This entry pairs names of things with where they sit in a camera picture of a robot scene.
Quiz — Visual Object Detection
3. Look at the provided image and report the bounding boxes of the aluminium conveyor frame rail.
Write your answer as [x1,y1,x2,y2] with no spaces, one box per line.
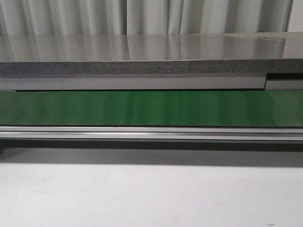
[0,126,303,142]

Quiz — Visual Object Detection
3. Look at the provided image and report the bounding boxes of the green conveyor belt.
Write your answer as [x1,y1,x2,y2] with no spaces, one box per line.
[0,91,303,127]

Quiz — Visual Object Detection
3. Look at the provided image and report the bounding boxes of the white pleated curtain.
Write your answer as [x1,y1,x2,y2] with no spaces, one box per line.
[0,0,293,35]

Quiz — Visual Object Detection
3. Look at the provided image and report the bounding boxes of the grey speckled stone counter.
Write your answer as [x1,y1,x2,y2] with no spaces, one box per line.
[0,32,303,75]

